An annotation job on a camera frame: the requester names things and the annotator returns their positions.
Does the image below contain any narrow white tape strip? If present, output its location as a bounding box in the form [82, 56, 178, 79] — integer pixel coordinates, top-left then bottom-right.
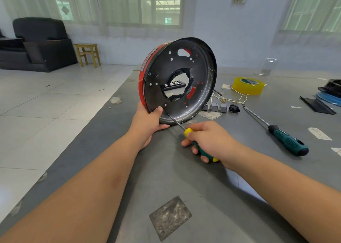
[307, 127, 333, 141]

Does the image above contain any large barred window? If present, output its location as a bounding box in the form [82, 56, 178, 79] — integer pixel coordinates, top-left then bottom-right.
[56, 0, 184, 27]
[282, 0, 341, 32]

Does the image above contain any person's right hand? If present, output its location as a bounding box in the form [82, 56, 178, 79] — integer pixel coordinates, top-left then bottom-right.
[180, 121, 246, 170]

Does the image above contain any black armchair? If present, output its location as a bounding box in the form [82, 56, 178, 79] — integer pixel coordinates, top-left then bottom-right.
[0, 17, 79, 73]

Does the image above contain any person's right forearm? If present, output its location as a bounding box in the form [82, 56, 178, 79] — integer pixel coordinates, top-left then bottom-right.
[229, 149, 341, 243]

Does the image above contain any black flat plate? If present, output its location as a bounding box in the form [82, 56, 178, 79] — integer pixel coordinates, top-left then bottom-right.
[299, 95, 337, 115]

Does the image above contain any red round appliance base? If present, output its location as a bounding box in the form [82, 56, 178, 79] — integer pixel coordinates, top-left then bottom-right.
[139, 37, 217, 125]

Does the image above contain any blue ring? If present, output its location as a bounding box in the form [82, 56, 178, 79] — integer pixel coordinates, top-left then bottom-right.
[315, 91, 341, 107]

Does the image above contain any sheer white curtain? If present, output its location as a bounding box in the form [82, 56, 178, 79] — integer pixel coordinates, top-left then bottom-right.
[274, 0, 341, 46]
[0, 0, 197, 39]

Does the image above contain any person's left hand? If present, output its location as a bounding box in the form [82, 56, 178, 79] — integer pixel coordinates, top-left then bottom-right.
[128, 102, 171, 150]

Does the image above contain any black remote control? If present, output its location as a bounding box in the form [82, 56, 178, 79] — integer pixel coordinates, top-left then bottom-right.
[162, 81, 187, 91]

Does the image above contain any yellow tape roll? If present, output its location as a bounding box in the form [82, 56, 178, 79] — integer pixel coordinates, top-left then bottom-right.
[232, 77, 265, 96]

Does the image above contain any small wooden stool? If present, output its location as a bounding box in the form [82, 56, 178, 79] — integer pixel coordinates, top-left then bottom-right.
[74, 43, 102, 68]

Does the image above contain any white wire with ring terminal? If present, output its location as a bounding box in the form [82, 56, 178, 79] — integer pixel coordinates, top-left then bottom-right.
[214, 91, 229, 104]
[226, 91, 248, 105]

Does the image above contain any teal handle screwdriver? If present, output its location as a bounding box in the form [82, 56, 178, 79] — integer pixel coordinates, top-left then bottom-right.
[242, 106, 310, 157]

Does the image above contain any person's left forearm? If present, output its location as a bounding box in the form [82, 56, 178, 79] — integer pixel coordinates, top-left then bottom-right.
[0, 134, 145, 243]

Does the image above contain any green yellow handle screwdriver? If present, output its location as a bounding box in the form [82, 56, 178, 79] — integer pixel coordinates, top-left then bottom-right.
[166, 114, 220, 163]

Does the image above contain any black round appliance part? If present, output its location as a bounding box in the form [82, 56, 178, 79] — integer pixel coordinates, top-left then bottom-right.
[319, 79, 341, 97]

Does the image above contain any crumpled white tape piece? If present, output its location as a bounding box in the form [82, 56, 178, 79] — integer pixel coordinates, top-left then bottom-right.
[198, 110, 223, 120]

